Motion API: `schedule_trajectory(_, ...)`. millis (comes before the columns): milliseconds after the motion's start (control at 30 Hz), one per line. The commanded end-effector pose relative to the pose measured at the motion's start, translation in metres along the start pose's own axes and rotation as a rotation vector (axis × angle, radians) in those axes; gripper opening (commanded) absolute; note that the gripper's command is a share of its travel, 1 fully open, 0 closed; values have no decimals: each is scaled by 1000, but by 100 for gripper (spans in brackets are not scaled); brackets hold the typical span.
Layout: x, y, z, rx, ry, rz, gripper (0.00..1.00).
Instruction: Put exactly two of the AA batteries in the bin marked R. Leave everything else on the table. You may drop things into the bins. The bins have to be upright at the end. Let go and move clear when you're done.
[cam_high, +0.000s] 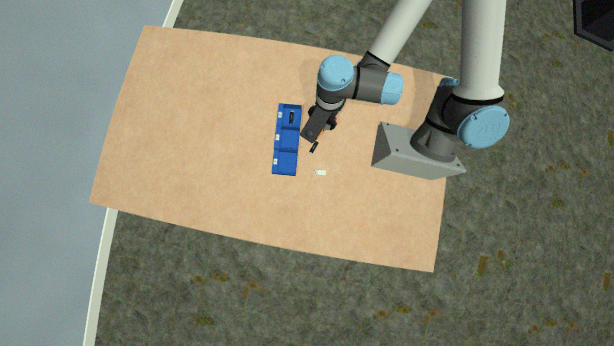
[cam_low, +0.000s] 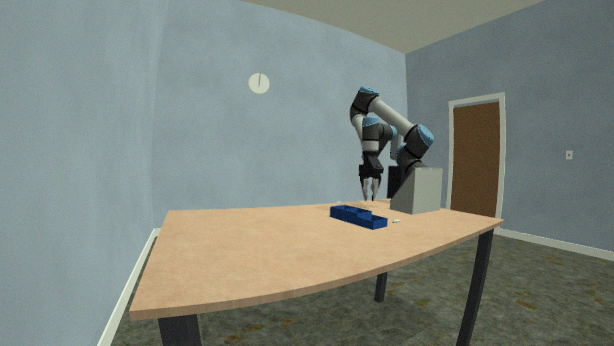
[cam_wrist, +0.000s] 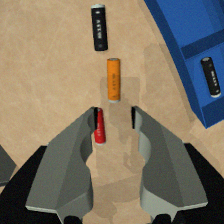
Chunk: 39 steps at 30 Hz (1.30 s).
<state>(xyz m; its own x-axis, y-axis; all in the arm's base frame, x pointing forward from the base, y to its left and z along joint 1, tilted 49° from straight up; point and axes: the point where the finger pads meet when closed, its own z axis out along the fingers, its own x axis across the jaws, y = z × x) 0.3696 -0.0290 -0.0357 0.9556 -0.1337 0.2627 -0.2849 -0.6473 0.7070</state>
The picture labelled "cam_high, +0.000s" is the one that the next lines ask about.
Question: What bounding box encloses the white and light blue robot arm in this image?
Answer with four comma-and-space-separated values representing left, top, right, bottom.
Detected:
300, 0, 509, 163

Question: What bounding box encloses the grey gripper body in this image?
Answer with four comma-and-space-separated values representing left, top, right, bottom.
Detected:
311, 98, 346, 125

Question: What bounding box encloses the blue rack of bins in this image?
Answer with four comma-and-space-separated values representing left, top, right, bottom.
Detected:
272, 103, 302, 176

